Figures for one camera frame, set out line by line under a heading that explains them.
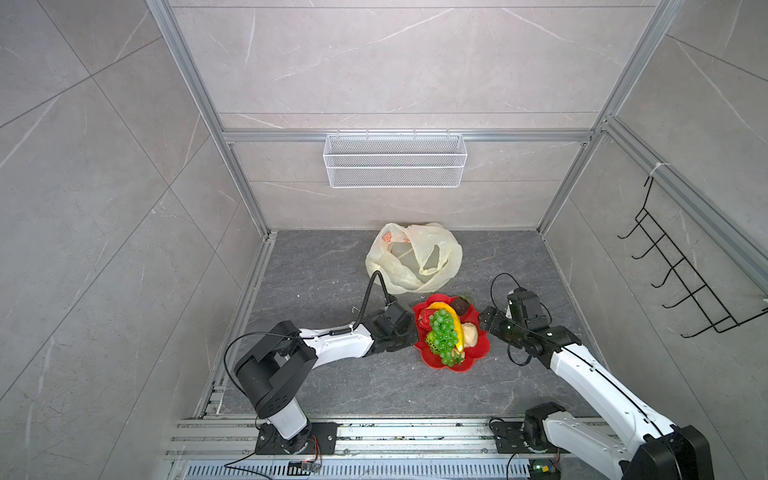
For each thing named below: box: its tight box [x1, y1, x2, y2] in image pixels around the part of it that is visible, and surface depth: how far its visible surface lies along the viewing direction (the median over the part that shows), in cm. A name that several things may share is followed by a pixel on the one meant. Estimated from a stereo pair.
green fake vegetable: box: [426, 309, 465, 368], surface depth 83 cm
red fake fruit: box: [417, 309, 436, 331], surface depth 90 cm
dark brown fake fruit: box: [450, 295, 470, 316], surface depth 92 cm
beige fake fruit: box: [462, 322, 478, 348], surface depth 87 cm
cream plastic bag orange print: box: [365, 222, 463, 294], surface depth 102 cm
